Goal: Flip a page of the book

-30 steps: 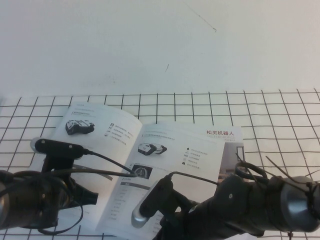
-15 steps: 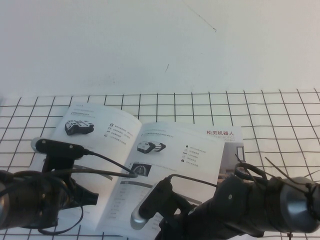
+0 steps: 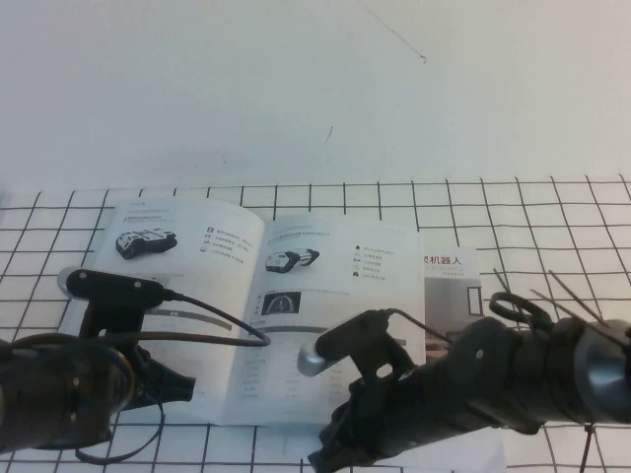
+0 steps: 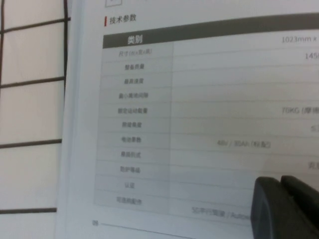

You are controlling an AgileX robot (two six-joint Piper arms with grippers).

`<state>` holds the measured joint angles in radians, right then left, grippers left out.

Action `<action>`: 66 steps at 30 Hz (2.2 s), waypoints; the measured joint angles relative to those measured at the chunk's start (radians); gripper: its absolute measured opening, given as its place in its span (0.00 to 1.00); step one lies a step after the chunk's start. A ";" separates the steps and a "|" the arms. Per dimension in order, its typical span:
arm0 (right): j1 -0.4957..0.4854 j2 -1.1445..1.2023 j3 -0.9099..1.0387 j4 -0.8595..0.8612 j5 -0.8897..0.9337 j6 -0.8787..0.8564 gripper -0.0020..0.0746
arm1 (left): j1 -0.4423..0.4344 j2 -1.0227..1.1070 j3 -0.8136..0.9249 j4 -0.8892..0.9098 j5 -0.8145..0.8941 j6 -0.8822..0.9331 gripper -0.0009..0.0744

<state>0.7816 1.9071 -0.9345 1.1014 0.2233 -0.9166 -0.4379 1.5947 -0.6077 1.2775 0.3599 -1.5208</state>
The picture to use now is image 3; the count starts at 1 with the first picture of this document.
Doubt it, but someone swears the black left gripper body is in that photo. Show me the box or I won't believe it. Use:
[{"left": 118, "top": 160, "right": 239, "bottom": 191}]
[{"left": 125, "top": 344, "right": 152, "bottom": 414}]

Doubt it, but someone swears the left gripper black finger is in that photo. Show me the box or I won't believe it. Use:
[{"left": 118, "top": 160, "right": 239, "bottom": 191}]
[
  {"left": 145, "top": 357, "right": 197, "bottom": 388},
  {"left": 142, "top": 386, "right": 197, "bottom": 403}
]

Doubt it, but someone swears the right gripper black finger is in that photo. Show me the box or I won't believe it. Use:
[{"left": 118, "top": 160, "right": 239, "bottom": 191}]
[
  {"left": 308, "top": 440, "right": 381, "bottom": 467},
  {"left": 318, "top": 401, "right": 356, "bottom": 442}
]

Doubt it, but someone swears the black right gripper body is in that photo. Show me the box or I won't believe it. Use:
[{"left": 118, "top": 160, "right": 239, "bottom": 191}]
[{"left": 339, "top": 373, "right": 435, "bottom": 462}]

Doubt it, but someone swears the AgileX robotics catalogue booklet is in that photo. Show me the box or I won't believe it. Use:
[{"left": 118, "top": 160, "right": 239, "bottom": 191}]
[
  {"left": 58, "top": 198, "right": 429, "bottom": 429},
  {"left": 374, "top": 244, "right": 508, "bottom": 473}
]

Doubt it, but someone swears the white black-grid tablecloth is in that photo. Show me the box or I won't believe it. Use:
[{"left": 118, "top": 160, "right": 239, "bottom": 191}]
[{"left": 0, "top": 176, "right": 631, "bottom": 473}]

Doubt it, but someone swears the right wrist camera black silver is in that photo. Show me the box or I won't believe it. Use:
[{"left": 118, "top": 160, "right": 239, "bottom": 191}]
[{"left": 296, "top": 308, "right": 418, "bottom": 383}]

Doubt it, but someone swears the black right camera cable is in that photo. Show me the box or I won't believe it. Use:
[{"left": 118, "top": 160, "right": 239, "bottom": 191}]
[{"left": 386, "top": 290, "right": 554, "bottom": 346}]

